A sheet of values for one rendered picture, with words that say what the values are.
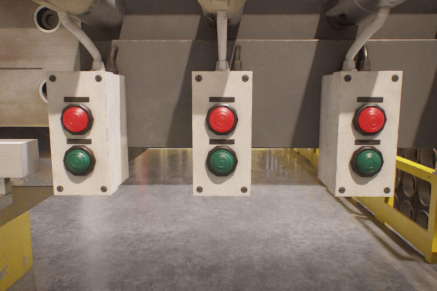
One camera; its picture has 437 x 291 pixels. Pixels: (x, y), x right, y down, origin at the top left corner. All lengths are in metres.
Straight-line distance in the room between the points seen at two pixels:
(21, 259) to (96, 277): 0.31
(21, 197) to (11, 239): 0.63
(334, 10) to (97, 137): 0.34
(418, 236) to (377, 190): 1.48
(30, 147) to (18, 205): 0.47
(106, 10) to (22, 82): 0.20
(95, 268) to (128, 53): 1.28
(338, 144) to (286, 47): 0.16
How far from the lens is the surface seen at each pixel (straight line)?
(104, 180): 0.46
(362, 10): 0.47
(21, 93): 0.63
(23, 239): 1.73
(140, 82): 0.53
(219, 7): 0.39
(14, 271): 1.70
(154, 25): 0.56
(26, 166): 0.56
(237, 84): 0.43
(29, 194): 1.06
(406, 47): 0.58
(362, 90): 0.45
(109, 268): 1.68
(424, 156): 3.63
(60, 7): 0.43
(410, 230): 2.01
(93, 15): 0.49
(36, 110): 0.62
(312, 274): 1.62
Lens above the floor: 0.74
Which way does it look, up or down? 9 degrees down
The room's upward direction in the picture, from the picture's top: straight up
